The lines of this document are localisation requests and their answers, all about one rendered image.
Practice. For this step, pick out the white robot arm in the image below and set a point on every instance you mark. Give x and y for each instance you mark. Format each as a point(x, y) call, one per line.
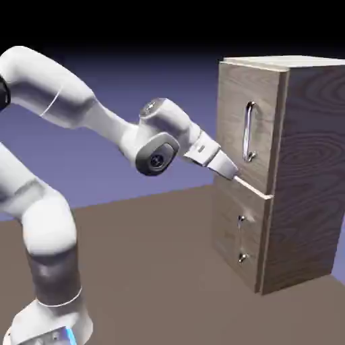
point(62, 94)

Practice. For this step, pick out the large wood cabinet door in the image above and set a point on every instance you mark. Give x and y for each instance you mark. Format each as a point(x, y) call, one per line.
point(234, 113)

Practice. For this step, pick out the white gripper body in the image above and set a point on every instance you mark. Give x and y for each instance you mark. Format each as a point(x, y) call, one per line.
point(222, 164)

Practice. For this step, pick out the small wood cabinet door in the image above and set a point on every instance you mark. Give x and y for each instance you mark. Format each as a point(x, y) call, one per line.
point(231, 237)

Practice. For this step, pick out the light wood cabinet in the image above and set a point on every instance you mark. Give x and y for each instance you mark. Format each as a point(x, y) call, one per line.
point(307, 167)

